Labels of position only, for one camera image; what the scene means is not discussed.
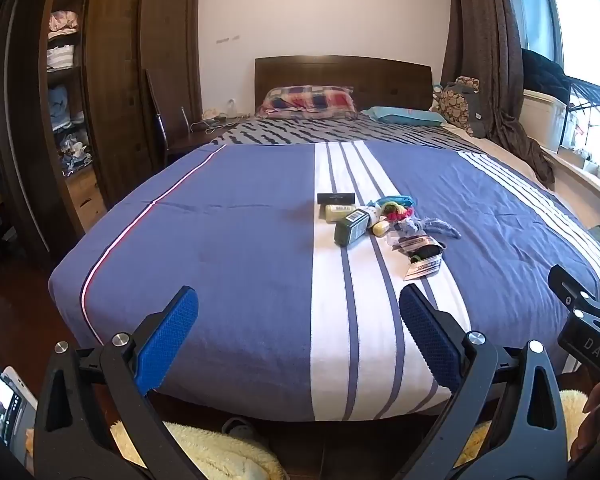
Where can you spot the blue wipes packet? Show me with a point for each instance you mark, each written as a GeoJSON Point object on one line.
{"type": "Point", "coordinates": [389, 199]}

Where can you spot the teal pillow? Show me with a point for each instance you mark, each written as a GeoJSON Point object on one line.
{"type": "Point", "coordinates": [405, 116]}

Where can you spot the white striped folded clothes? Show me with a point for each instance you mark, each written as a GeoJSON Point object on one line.
{"type": "Point", "coordinates": [60, 56]}

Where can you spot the pink folded clothes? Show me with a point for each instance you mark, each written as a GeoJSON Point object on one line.
{"type": "Point", "coordinates": [65, 22]}

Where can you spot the plaid pillow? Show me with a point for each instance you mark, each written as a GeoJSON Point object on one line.
{"type": "Point", "coordinates": [305, 100]}

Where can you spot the black jacket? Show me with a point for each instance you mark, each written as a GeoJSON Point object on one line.
{"type": "Point", "coordinates": [542, 72]}

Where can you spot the dark chair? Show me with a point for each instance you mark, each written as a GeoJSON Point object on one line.
{"type": "Point", "coordinates": [157, 110]}

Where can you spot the dark wooden nightstand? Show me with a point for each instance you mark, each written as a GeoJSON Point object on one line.
{"type": "Point", "coordinates": [195, 140]}

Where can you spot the brown curtain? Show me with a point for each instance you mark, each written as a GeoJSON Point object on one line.
{"type": "Point", "coordinates": [485, 50]}

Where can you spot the black metal rack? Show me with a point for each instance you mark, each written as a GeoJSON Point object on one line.
{"type": "Point", "coordinates": [587, 107]}

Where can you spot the white storage box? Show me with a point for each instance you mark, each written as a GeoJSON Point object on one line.
{"type": "Point", "coordinates": [542, 117]}

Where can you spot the patterned backpack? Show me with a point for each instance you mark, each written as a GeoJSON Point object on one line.
{"type": "Point", "coordinates": [455, 105]}

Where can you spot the white tube with yellow cap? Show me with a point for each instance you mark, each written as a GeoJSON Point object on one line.
{"type": "Point", "coordinates": [379, 229]}

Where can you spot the dark green box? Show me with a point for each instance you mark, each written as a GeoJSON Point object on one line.
{"type": "Point", "coordinates": [350, 230]}

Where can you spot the grey slipper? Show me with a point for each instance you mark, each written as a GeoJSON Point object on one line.
{"type": "Point", "coordinates": [240, 427]}

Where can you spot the blue-grey cloth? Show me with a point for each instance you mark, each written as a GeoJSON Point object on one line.
{"type": "Point", "coordinates": [427, 227]}

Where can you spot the grey zebra print sheet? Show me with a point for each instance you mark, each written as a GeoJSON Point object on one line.
{"type": "Point", "coordinates": [305, 130]}

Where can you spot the dark wooden headboard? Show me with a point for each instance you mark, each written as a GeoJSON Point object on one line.
{"type": "Point", "coordinates": [340, 72]}

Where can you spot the pale yellow bottle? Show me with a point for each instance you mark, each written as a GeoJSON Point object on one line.
{"type": "Point", "coordinates": [337, 214]}

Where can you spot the blue white striped blanket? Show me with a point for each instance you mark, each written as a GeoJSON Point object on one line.
{"type": "Point", "coordinates": [205, 240]}

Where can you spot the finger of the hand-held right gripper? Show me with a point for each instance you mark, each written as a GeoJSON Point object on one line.
{"type": "Point", "coordinates": [567, 287]}

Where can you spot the window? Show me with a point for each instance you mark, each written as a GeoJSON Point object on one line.
{"type": "Point", "coordinates": [580, 20]}

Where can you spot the yellow fluffy rug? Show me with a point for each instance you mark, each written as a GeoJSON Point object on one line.
{"type": "Point", "coordinates": [215, 452]}

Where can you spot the person's right hand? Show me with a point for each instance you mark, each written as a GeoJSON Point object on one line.
{"type": "Point", "coordinates": [587, 425]}

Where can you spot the dark wooden wardrobe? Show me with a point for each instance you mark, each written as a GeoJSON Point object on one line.
{"type": "Point", "coordinates": [115, 60]}

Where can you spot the blue folded clothes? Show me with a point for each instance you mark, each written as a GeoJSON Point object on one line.
{"type": "Point", "coordinates": [61, 105]}

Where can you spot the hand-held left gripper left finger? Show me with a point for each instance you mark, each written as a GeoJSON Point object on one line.
{"type": "Point", "coordinates": [167, 340]}

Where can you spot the black and white wrapper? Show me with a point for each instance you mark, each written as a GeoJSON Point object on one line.
{"type": "Point", "coordinates": [422, 255]}

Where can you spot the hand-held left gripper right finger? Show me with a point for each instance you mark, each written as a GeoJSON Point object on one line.
{"type": "Point", "coordinates": [427, 335]}

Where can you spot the flat black box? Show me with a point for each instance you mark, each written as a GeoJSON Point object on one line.
{"type": "Point", "coordinates": [336, 198]}

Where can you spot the colourful plush toy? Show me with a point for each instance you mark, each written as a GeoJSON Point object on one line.
{"type": "Point", "coordinates": [400, 212]}

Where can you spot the smartphone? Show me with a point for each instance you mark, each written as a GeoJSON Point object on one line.
{"type": "Point", "coordinates": [0, 400]}

